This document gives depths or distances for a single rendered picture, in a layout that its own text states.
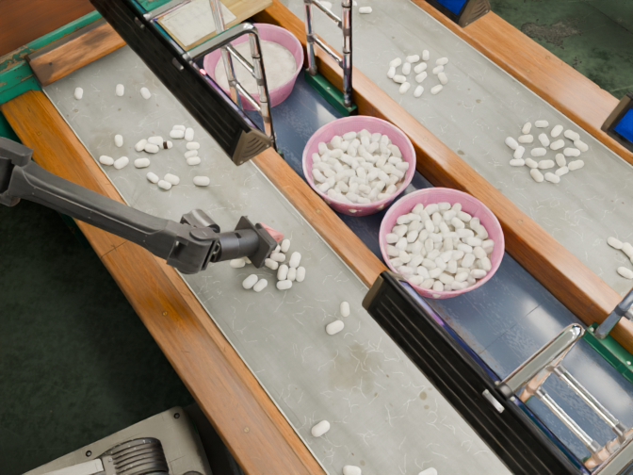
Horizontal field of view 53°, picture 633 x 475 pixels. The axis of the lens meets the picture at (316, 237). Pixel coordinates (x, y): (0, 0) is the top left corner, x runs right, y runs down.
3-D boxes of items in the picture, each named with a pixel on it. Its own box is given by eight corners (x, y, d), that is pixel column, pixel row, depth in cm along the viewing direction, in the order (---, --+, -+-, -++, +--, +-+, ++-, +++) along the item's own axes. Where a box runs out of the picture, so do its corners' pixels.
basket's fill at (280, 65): (247, 124, 166) (243, 109, 162) (202, 77, 176) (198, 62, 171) (314, 85, 173) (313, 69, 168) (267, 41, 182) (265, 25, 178)
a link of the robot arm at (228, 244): (212, 269, 123) (220, 245, 120) (191, 249, 126) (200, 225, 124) (237, 264, 128) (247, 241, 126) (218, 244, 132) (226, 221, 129)
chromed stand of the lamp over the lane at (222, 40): (223, 202, 155) (180, 66, 117) (181, 153, 164) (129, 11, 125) (285, 162, 160) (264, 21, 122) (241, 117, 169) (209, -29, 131)
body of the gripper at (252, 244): (248, 213, 134) (222, 217, 128) (277, 245, 129) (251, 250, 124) (236, 236, 137) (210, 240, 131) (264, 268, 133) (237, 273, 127)
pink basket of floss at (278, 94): (295, 124, 167) (292, 99, 158) (199, 114, 170) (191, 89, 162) (313, 54, 180) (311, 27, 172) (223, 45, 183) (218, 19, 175)
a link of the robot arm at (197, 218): (182, 276, 119) (197, 238, 116) (149, 241, 125) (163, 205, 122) (228, 269, 129) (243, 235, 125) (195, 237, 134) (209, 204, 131)
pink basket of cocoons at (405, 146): (380, 245, 146) (381, 223, 138) (284, 199, 154) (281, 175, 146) (430, 165, 157) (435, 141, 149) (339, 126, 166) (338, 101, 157)
